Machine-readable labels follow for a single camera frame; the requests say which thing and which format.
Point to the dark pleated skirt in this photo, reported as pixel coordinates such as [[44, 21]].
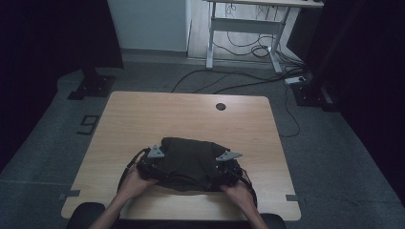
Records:
[[191, 162]]

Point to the black stand base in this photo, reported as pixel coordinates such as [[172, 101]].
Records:
[[310, 95], [94, 86]]

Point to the white power strip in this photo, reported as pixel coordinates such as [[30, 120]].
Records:
[[294, 80]]

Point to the black round table grommet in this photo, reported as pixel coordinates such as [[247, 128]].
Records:
[[220, 106]]

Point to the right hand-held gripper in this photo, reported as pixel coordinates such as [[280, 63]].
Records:
[[230, 170]]

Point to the black curtain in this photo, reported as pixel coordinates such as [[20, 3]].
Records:
[[47, 47], [366, 79]]

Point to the person's left hand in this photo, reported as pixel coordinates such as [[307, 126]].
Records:
[[135, 184]]

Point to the white desk frame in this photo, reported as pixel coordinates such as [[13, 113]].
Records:
[[246, 25]]

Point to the person's right hand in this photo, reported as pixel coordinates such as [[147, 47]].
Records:
[[238, 195]]

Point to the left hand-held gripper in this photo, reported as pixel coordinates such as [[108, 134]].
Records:
[[149, 165]]

